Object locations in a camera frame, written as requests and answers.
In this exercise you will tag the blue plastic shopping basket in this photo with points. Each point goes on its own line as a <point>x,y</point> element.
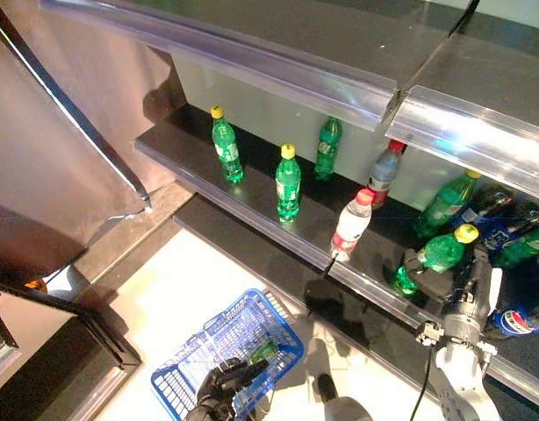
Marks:
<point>177,386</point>

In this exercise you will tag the clear plastic price rail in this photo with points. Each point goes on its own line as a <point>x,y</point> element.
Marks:
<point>383,298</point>
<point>252,66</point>
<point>234,210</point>
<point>471,136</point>

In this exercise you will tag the black upper shelf board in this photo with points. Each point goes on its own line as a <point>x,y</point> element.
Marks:
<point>339,35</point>

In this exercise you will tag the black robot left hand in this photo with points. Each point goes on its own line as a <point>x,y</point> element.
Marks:
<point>225,381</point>

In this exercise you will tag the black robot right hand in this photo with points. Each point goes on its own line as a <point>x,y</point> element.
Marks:
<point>471,280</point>

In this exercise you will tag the black shelf board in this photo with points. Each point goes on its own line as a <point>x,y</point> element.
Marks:
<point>260,193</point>
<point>339,35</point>

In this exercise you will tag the green soda bottle yellow cap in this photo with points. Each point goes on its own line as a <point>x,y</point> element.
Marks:
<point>225,144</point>
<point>327,149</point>
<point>288,188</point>
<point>440,252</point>
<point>445,204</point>

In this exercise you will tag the black zip tie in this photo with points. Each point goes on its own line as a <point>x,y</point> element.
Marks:
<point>330,265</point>

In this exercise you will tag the white shelf back panel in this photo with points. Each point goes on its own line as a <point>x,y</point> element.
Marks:
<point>260,109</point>

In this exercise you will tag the water bottle red cap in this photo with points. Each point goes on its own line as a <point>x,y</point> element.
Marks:
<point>350,223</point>
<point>383,171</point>

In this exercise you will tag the black shelf base plinth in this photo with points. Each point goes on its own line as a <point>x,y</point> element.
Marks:
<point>260,259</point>

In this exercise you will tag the small orange object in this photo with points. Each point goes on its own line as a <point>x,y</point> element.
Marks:
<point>37,286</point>

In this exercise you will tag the black side shelving unit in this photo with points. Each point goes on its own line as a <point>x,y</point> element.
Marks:
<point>76,373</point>

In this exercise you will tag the black middle shelf board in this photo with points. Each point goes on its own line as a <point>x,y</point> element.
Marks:
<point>260,193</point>

